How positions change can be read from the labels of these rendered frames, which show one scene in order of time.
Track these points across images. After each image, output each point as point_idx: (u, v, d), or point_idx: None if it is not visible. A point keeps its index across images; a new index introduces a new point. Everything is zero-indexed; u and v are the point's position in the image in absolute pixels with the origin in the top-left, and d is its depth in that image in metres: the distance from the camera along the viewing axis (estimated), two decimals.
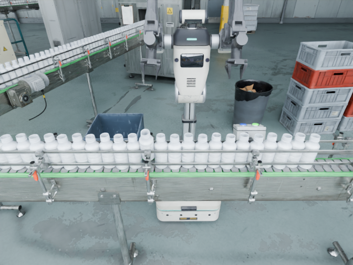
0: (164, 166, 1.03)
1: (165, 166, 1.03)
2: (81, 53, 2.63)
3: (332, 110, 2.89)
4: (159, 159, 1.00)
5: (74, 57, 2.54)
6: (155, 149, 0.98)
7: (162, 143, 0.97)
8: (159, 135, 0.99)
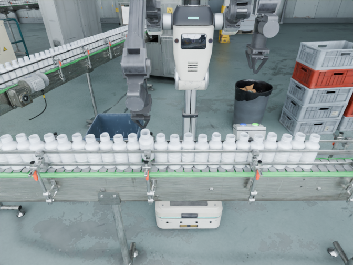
0: (164, 166, 1.03)
1: (165, 166, 1.03)
2: (81, 53, 2.63)
3: (332, 110, 2.89)
4: (159, 159, 1.00)
5: (74, 57, 2.54)
6: (155, 149, 0.98)
7: (162, 143, 0.97)
8: (159, 135, 0.99)
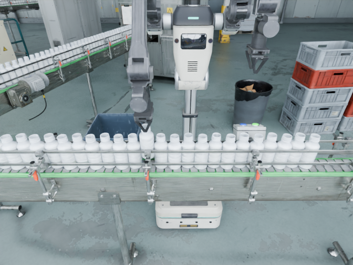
0: (164, 166, 1.03)
1: (165, 166, 1.03)
2: (81, 53, 2.63)
3: (332, 110, 2.89)
4: (159, 159, 1.00)
5: (74, 57, 2.54)
6: (155, 149, 0.98)
7: (162, 143, 0.97)
8: (159, 135, 0.99)
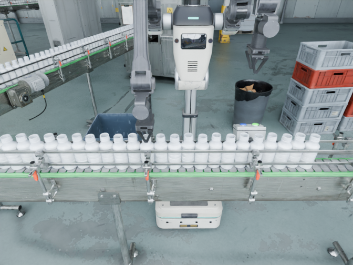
0: (165, 166, 1.03)
1: (165, 166, 1.03)
2: (81, 53, 2.63)
3: (332, 110, 2.89)
4: (159, 160, 1.00)
5: (74, 57, 2.54)
6: (155, 150, 0.98)
7: (162, 143, 0.97)
8: (159, 135, 0.98)
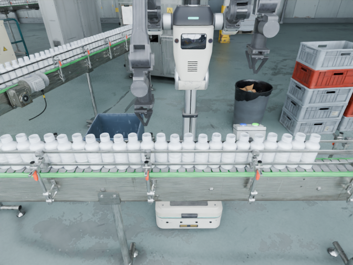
0: (164, 166, 1.03)
1: (165, 166, 1.03)
2: (81, 53, 2.63)
3: (332, 110, 2.89)
4: (159, 159, 1.00)
5: (74, 57, 2.54)
6: (155, 149, 0.99)
7: (162, 142, 0.97)
8: (160, 134, 0.99)
